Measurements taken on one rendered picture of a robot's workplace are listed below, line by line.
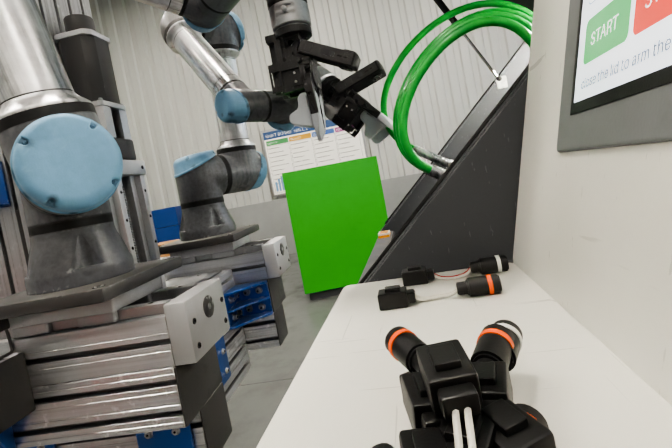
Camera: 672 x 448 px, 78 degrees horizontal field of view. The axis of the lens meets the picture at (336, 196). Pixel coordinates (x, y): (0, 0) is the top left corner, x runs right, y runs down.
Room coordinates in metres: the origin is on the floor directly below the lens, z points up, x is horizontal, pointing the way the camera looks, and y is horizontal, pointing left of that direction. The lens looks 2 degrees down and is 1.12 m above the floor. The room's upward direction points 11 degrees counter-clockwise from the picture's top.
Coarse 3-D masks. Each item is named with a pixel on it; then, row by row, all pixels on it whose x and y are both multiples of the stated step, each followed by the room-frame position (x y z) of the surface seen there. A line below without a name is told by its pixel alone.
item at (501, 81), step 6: (438, 0) 1.16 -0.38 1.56; (438, 6) 1.17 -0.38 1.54; (444, 6) 1.16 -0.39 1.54; (444, 12) 1.16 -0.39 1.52; (450, 18) 1.16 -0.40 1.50; (456, 18) 1.16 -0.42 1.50; (474, 48) 1.15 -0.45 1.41; (480, 54) 1.14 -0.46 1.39; (486, 60) 1.14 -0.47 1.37; (492, 72) 1.14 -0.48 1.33; (498, 78) 1.13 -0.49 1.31; (504, 78) 1.13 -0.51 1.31; (498, 84) 1.13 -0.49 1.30; (504, 84) 1.13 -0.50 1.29
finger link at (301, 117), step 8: (304, 96) 0.77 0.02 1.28; (304, 104) 0.77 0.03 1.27; (296, 112) 0.78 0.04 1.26; (304, 112) 0.78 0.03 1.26; (320, 112) 0.78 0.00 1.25; (296, 120) 0.78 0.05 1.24; (304, 120) 0.78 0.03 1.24; (312, 120) 0.77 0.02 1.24; (320, 120) 0.77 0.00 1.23; (320, 128) 0.78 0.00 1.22; (320, 136) 0.78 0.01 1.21
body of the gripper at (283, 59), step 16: (288, 32) 0.76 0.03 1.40; (304, 32) 0.78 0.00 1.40; (272, 48) 0.80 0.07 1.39; (288, 48) 0.78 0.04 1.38; (272, 64) 0.80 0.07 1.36; (288, 64) 0.76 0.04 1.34; (304, 64) 0.76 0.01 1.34; (272, 80) 0.77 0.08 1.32; (288, 80) 0.77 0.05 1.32; (320, 80) 0.82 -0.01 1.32; (288, 96) 0.82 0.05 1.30
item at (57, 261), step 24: (96, 216) 0.65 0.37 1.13; (48, 240) 0.61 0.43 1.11; (72, 240) 0.62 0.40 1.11; (96, 240) 0.63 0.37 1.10; (120, 240) 0.68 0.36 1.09; (48, 264) 0.60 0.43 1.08; (72, 264) 0.60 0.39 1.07; (96, 264) 0.62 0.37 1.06; (120, 264) 0.65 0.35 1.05; (48, 288) 0.59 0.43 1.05
